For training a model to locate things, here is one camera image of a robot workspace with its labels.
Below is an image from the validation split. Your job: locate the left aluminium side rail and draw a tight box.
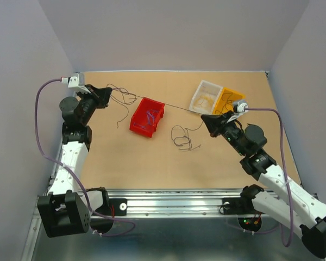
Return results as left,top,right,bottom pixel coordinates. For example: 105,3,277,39
45,71,84,196

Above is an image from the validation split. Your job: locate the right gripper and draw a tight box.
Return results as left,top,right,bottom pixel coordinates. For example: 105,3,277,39
203,110,247,156

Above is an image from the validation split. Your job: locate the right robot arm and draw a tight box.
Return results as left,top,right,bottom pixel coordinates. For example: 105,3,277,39
201,111,326,259

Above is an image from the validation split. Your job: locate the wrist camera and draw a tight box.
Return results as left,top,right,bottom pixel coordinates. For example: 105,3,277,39
60,72,90,94
228,99,248,122

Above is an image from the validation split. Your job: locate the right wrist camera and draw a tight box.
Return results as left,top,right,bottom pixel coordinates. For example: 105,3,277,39
228,99,248,122

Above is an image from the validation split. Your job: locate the yellow wire in white bin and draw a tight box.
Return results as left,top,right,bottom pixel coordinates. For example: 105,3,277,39
194,92,218,112

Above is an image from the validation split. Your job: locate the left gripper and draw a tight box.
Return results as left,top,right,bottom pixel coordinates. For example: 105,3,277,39
74,84,110,125

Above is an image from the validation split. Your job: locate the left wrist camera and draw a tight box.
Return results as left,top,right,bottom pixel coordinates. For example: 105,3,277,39
60,72,90,94

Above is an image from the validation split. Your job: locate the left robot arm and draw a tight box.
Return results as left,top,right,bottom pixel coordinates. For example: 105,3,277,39
37,84,112,238

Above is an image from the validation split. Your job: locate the aluminium mounting rail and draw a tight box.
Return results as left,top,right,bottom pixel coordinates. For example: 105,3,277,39
34,188,320,218

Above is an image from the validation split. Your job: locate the blue wire in red bin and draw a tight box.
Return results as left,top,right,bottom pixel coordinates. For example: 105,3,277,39
134,108,159,131

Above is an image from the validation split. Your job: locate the yellow plastic bin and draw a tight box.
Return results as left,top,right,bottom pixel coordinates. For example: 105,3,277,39
212,88,245,115

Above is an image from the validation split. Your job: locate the white plastic bin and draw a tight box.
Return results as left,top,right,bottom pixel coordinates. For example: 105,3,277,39
189,80,223,115

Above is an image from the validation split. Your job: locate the red plastic bin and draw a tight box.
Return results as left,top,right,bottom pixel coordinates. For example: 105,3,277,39
129,97,165,138

